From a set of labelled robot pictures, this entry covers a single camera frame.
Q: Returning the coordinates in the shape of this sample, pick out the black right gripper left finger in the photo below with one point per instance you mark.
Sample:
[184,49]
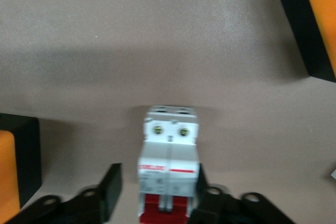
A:
[105,197]

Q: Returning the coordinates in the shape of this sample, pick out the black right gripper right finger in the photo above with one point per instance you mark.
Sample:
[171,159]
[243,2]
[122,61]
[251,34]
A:
[231,208]

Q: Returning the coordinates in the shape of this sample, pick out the white red circuit breaker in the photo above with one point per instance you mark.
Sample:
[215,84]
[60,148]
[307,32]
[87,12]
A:
[168,155]

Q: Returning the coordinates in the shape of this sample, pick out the orange box with hole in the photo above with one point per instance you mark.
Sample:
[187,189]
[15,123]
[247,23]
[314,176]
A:
[315,24]
[10,169]

